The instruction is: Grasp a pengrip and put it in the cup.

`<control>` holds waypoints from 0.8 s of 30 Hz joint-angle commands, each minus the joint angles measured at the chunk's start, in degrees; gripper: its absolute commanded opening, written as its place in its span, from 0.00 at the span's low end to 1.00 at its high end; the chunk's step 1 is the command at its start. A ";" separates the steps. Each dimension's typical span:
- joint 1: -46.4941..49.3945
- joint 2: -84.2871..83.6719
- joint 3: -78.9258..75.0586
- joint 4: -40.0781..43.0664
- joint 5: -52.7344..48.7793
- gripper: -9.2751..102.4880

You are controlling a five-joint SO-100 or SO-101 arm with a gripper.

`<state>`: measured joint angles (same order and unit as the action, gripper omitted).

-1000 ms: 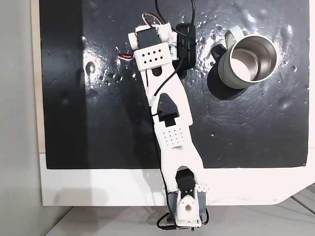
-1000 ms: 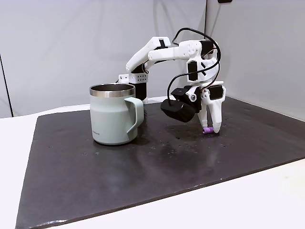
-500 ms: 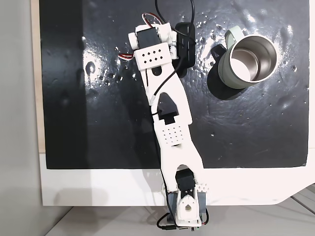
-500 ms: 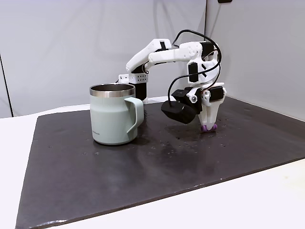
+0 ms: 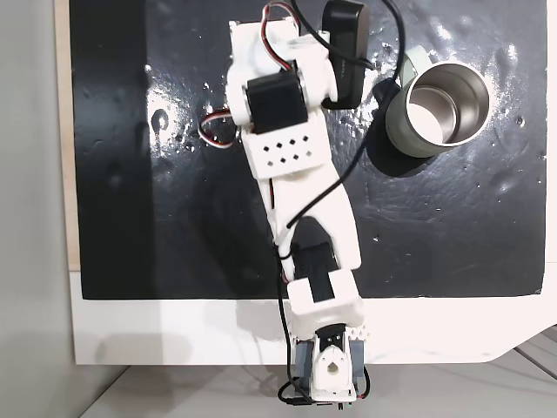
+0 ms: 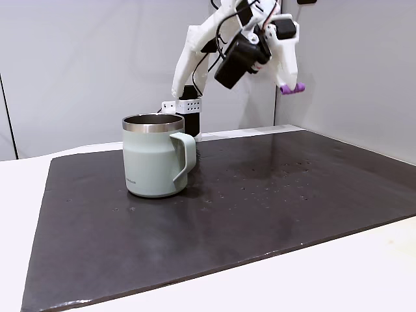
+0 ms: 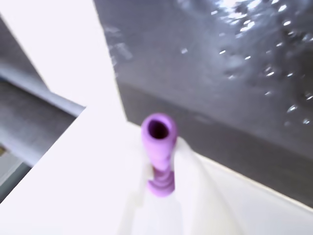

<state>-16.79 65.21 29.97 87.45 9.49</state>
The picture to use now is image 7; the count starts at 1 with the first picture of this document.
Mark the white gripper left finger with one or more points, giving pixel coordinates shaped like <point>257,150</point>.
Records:
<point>137,210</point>

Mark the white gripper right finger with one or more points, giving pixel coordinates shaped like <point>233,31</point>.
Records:
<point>200,205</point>

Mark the purple pen grip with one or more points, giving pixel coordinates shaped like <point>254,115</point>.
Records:
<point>159,147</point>

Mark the black table mat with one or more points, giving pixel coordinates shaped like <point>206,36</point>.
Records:
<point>220,98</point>

